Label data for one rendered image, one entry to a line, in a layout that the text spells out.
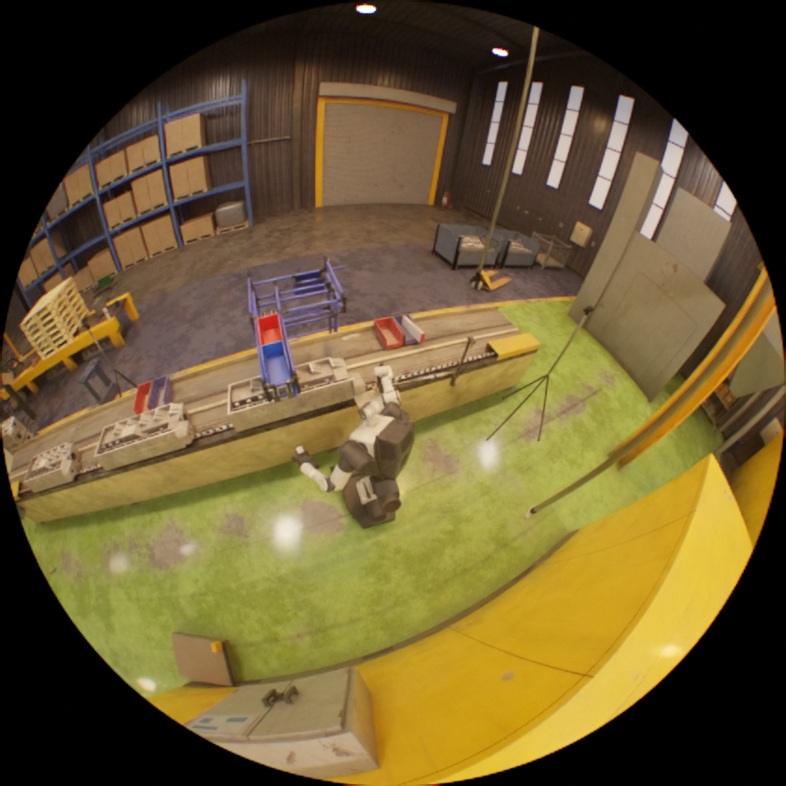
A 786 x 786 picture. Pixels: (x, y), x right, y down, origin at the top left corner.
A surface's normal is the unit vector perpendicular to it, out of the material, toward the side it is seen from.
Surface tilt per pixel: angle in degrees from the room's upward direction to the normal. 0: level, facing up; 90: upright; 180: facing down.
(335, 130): 90
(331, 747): 0
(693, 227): 90
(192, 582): 0
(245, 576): 0
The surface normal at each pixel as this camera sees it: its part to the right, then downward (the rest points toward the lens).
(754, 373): -0.88, 0.48
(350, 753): 0.10, -0.63
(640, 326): -0.91, 0.26
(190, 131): 0.41, 0.73
